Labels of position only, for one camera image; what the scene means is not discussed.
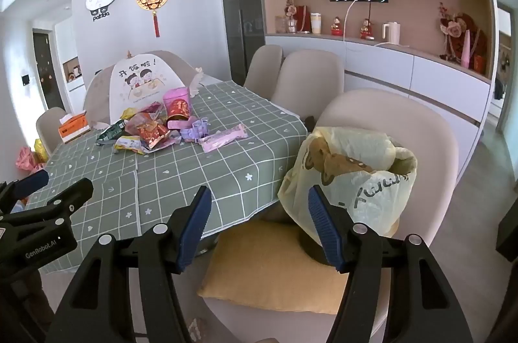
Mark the white sideboard cabinet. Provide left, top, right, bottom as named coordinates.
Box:
left=265, top=33, right=492, bottom=182

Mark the trash bin with yellow bag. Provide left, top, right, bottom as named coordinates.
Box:
left=277, top=127, right=418, bottom=247

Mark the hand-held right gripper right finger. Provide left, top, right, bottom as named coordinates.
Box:
left=308, top=184, right=474, bottom=343

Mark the pink slim vase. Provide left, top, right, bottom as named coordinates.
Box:
left=461, top=29, right=471, bottom=69

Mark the green checked tablecloth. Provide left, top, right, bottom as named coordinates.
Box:
left=24, top=79, right=310, bottom=275

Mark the cartoon print food cover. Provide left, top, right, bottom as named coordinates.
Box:
left=83, top=50, right=203, bottom=127

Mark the pink snack packet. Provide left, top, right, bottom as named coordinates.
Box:
left=197, top=123, right=248, bottom=153

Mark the dark door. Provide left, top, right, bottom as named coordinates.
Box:
left=32, top=28, right=67, bottom=113

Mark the purple plastic packaging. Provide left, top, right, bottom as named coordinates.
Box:
left=180, top=116, right=212, bottom=143

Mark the pile of snack wrappers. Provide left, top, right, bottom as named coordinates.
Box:
left=95, top=102, right=183, bottom=155

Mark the dark glass cabinet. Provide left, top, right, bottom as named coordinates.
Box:
left=218, top=0, right=265, bottom=87

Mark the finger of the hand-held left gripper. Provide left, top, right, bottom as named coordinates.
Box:
left=22, top=177, right=95, bottom=226
left=0, top=169, right=50, bottom=208

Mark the white power cable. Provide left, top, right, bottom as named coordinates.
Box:
left=344, top=0, right=367, bottom=44

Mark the white electric kettle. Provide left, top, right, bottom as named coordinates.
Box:
left=382, top=21, right=402, bottom=45

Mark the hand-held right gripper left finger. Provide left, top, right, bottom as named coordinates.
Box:
left=44, top=185, right=213, bottom=343

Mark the red gift bag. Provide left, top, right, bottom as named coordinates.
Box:
left=297, top=4, right=311, bottom=34

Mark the pink flower arrangement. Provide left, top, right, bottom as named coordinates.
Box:
left=438, top=2, right=486, bottom=62

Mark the wooden wall shelf unit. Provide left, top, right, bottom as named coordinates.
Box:
left=258, top=0, right=496, bottom=81

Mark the yellow bag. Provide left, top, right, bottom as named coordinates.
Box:
left=34, top=138, right=51, bottom=163

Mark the pink round tin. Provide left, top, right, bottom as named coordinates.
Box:
left=163, top=87, right=191, bottom=105

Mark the pink bag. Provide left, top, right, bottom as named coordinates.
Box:
left=15, top=147, right=41, bottom=174

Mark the red paper cup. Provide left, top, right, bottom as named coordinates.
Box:
left=166, top=99, right=192, bottom=128

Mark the glass vase with flowers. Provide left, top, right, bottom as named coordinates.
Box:
left=284, top=0, right=298, bottom=34

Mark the yellow seat cushion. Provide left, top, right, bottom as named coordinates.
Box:
left=197, top=221, right=353, bottom=315

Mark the orange tissue box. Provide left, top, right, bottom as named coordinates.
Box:
left=58, top=110, right=90, bottom=144

